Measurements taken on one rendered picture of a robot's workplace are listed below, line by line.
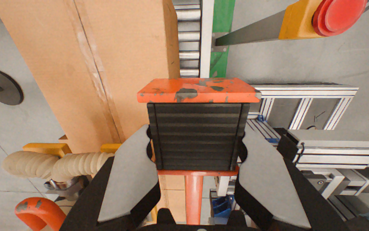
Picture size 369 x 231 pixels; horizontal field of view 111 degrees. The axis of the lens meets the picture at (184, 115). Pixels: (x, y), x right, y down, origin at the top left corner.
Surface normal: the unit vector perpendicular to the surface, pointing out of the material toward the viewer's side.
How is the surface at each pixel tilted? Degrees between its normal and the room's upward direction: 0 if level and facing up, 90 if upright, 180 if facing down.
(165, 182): 0
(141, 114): 0
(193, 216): 0
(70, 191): 61
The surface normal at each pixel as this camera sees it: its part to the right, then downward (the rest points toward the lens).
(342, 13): -0.04, 0.46
